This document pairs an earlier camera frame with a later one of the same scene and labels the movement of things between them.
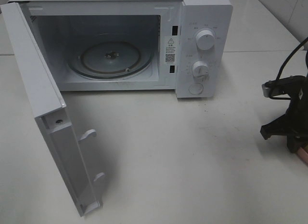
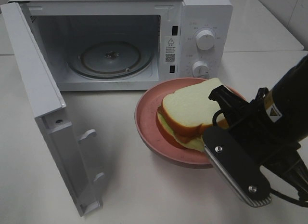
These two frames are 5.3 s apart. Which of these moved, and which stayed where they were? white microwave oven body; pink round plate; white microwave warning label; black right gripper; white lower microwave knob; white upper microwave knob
Moved: pink round plate; black right gripper
Stayed: white upper microwave knob; white lower microwave knob; white microwave warning label; white microwave oven body
